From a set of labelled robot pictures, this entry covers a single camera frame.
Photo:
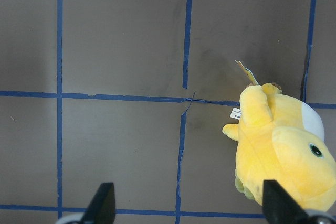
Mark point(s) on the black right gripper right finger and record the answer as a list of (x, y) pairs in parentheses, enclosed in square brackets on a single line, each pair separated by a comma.
[(279, 206)]

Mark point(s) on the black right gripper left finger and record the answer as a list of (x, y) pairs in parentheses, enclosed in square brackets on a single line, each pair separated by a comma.
[(102, 207)]

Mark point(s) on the yellow plush toy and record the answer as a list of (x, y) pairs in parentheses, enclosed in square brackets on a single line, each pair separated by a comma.
[(281, 138)]

